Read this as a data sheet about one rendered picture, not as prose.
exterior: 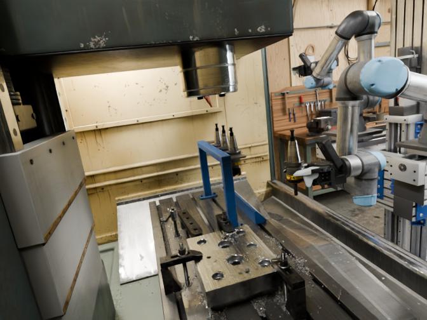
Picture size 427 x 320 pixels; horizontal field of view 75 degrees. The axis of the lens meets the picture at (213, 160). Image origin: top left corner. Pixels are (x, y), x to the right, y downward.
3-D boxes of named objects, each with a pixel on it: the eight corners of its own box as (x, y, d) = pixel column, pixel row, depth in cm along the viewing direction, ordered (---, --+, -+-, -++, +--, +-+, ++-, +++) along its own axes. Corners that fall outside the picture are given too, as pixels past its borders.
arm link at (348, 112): (328, 65, 108) (323, 185, 119) (345, 61, 98) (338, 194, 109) (356, 64, 110) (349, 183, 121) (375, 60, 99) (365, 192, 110)
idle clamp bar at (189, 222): (189, 221, 133) (187, 208, 131) (207, 246, 109) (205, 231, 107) (178, 224, 131) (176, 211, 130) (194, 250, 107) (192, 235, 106)
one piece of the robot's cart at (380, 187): (369, 194, 150) (370, 162, 146) (383, 199, 141) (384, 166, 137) (367, 194, 149) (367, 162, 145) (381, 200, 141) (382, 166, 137)
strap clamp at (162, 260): (204, 277, 91) (198, 235, 88) (207, 283, 88) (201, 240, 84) (164, 288, 88) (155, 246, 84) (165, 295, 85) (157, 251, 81)
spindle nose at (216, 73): (181, 98, 87) (175, 58, 84) (231, 92, 89) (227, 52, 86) (185, 98, 71) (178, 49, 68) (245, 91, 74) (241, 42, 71)
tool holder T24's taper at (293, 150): (284, 160, 93) (283, 141, 92) (297, 159, 94) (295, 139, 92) (290, 163, 89) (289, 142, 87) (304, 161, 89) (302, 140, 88)
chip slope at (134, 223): (249, 209, 205) (246, 175, 199) (304, 260, 139) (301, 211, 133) (124, 238, 184) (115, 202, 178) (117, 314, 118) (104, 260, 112)
